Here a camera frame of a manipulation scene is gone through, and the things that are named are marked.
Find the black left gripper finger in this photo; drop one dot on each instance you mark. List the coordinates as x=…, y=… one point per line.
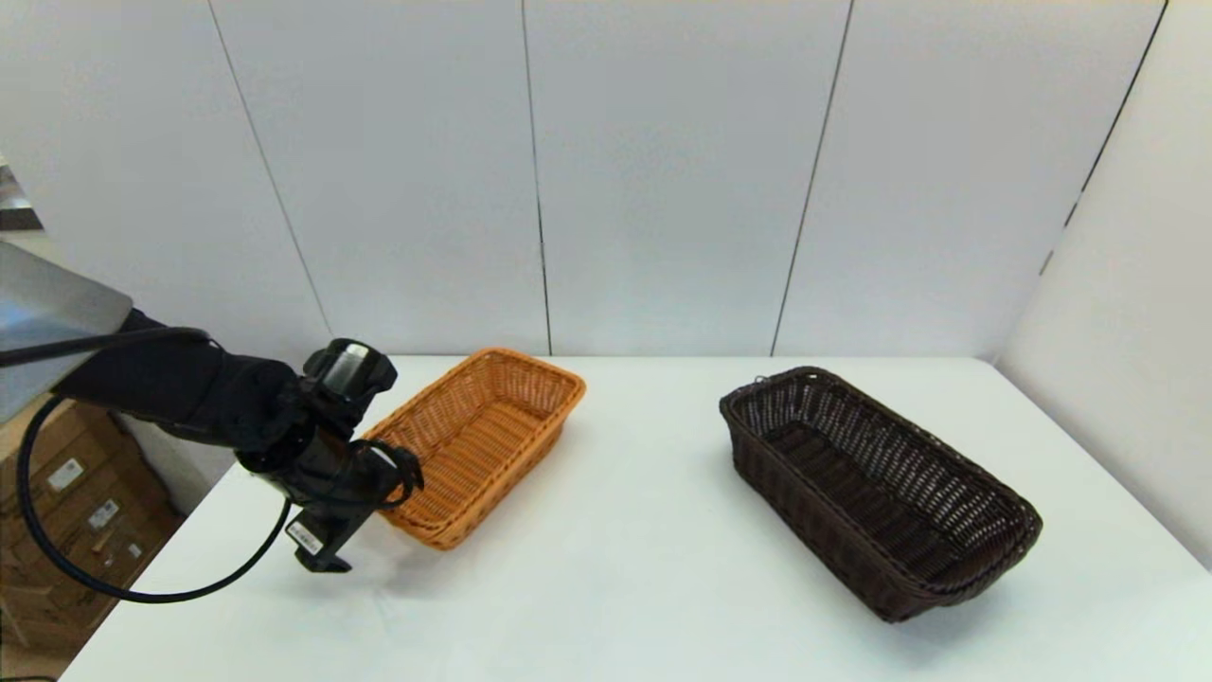
x=325, y=563

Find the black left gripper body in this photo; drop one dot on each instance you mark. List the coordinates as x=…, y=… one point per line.
x=331, y=478

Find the orange wicker basket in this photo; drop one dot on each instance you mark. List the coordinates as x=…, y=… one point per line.
x=483, y=426

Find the dark brown wicker basket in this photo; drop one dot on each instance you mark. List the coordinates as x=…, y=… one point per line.
x=871, y=493

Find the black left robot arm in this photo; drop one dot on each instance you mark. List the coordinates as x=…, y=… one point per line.
x=170, y=384

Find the brown cardboard box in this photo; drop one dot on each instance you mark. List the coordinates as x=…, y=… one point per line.
x=118, y=568
x=66, y=475
x=102, y=514

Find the grey metal background fixture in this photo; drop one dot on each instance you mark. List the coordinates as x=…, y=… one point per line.
x=14, y=204

